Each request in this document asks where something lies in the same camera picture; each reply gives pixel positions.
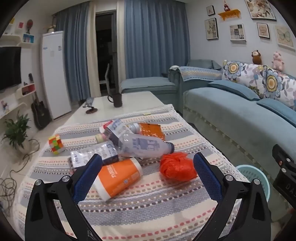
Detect large floral picture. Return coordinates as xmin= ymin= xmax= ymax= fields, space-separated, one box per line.
xmin=245 ymin=0 xmax=277 ymax=21

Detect teal plastic basket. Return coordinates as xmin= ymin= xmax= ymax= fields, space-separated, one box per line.
xmin=235 ymin=164 xmax=270 ymax=202

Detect clear plastic bottle dark cap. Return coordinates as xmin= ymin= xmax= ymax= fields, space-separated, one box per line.
xmin=117 ymin=133 xmax=175 ymax=159

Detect white coffee table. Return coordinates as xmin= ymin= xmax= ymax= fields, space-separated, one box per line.
xmin=62 ymin=91 xmax=176 ymax=127

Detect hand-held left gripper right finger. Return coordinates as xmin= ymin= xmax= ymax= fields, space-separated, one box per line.
xmin=193 ymin=152 xmax=271 ymax=241

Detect black guitar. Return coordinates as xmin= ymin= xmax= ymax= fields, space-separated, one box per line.
xmin=28 ymin=74 xmax=51 ymax=129

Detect square black picture frame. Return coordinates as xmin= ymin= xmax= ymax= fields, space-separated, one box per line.
xmin=257 ymin=22 xmax=270 ymax=39

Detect red white box shelf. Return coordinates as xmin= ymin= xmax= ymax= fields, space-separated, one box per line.
xmin=22 ymin=83 xmax=36 ymax=96

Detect narrow blue curtain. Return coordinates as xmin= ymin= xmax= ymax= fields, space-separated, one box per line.
xmin=57 ymin=2 xmax=90 ymax=102

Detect colourful puzzle cube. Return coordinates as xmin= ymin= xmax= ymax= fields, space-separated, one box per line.
xmin=48 ymin=134 xmax=65 ymax=155

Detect blue armrest cover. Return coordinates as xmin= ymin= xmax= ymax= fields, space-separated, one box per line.
xmin=179 ymin=66 xmax=222 ymax=81

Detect striped tablecloth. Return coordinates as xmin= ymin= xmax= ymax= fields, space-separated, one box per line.
xmin=11 ymin=104 xmax=250 ymax=241

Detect white refrigerator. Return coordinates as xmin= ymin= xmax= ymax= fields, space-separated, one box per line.
xmin=41 ymin=31 xmax=72 ymax=120

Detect white chair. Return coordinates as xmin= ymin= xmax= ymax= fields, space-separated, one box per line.
xmin=99 ymin=62 xmax=110 ymax=88

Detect yellow wall shelf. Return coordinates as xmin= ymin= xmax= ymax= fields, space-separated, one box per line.
xmin=218 ymin=9 xmax=240 ymax=21

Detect pink yogurt bottle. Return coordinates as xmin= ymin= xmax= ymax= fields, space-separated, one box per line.
xmin=95 ymin=133 xmax=111 ymax=143

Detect wide blue curtain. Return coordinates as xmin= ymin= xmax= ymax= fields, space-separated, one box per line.
xmin=125 ymin=0 xmax=191 ymax=79

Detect green potted plant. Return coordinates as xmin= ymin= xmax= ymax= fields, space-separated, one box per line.
xmin=1 ymin=111 xmax=31 ymax=153

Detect orange snack packet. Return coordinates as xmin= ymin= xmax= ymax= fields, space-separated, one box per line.
xmin=139 ymin=123 xmax=166 ymax=141

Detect orange plastic bag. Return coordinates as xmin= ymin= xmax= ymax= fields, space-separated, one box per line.
xmin=159 ymin=152 xmax=199 ymax=184

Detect orange paper cup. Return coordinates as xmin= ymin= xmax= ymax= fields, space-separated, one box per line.
xmin=95 ymin=158 xmax=144 ymax=202

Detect dark mug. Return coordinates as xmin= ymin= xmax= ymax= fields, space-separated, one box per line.
xmin=107 ymin=93 xmax=123 ymax=108

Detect blue sofa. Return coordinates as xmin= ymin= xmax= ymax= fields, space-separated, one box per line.
xmin=119 ymin=59 xmax=296 ymax=209

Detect blue sofa cushion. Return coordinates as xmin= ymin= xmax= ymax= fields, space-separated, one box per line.
xmin=208 ymin=80 xmax=260 ymax=100
xmin=257 ymin=98 xmax=296 ymax=128

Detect white picture frame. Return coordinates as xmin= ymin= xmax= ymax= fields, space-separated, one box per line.
xmin=229 ymin=24 xmax=246 ymax=42

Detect butterfly picture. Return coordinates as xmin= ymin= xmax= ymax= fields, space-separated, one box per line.
xmin=274 ymin=25 xmax=295 ymax=49

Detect dark floor cables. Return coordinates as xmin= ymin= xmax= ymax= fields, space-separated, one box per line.
xmin=0 ymin=139 xmax=41 ymax=204

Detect pink pig plush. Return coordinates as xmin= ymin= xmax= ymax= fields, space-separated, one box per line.
xmin=272 ymin=51 xmax=285 ymax=71

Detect white wall shelf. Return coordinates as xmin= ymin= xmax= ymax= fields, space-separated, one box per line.
xmin=0 ymin=34 xmax=35 ymax=49

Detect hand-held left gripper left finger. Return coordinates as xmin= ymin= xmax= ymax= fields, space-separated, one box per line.
xmin=25 ymin=153 xmax=103 ymax=241

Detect tall black picture frame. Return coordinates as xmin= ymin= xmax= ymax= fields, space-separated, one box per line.
xmin=204 ymin=18 xmax=219 ymax=40

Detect brown monkey plush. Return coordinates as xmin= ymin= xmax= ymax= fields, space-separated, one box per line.
xmin=252 ymin=50 xmax=262 ymax=65

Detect black television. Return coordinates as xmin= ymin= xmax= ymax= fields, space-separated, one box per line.
xmin=0 ymin=46 xmax=22 ymax=91

